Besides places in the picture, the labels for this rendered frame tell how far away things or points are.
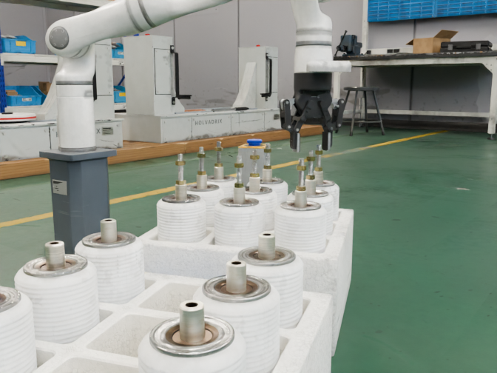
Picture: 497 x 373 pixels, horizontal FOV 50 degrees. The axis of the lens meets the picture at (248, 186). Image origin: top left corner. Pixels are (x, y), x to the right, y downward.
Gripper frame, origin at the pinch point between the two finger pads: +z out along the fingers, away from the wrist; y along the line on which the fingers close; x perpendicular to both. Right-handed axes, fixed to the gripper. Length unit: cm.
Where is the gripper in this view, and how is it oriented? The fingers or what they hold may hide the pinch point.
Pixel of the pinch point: (310, 144)
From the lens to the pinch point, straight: 108.7
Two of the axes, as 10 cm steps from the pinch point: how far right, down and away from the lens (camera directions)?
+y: -9.2, 0.7, -3.8
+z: 0.0, 9.8, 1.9
